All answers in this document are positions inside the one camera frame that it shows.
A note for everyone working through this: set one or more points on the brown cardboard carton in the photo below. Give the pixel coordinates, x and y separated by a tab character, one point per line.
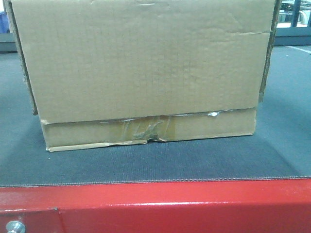
122	72

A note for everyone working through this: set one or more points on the dark grey conveyor belt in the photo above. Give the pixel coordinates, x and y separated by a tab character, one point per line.
280	148

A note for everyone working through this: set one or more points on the red conveyor frame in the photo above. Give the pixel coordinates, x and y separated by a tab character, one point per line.
274	206

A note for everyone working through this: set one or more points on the silver frame bolt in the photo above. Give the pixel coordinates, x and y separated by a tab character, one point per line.
15	227

